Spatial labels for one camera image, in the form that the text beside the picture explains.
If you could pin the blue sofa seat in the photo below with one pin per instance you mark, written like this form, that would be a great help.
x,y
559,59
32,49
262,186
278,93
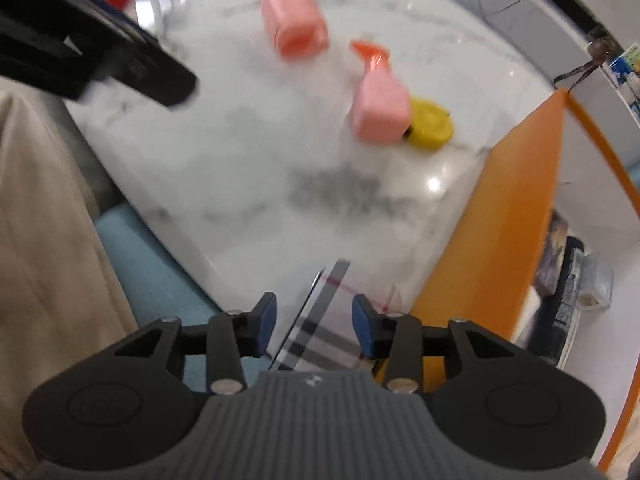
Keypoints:
x,y
160,285

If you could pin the pink cup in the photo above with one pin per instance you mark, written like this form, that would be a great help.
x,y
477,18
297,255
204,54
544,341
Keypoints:
x,y
295,20

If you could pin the yellow tape measure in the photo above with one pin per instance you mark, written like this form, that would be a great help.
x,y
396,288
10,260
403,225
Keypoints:
x,y
430,125

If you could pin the white marble tv stand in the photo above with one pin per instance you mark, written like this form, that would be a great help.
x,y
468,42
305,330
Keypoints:
x,y
525,25

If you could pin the person's beige trousers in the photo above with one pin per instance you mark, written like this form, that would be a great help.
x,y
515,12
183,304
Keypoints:
x,y
40,260

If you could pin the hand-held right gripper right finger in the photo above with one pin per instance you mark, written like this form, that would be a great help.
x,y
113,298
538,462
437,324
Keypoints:
x,y
364,327

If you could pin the orange cardboard box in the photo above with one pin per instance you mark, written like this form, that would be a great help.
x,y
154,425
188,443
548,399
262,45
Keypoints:
x,y
500,210

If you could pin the plaid checkered cloth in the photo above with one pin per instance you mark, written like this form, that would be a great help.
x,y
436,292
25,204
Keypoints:
x,y
320,340

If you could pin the dark patterned packet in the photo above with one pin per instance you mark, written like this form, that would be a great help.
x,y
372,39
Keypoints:
x,y
550,250

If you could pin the pink spray bottle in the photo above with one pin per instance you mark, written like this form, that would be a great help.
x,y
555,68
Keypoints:
x,y
379,105

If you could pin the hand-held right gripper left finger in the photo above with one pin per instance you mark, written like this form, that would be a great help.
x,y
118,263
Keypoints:
x,y
267,325

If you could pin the clear plastic box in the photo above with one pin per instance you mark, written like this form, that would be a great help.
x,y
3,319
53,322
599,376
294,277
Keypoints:
x,y
595,280

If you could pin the dark blue wallet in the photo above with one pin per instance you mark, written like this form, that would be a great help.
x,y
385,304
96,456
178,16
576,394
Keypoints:
x,y
567,290

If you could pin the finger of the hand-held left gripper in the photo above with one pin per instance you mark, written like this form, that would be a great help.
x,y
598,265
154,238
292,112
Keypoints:
x,y
45,77
145,72

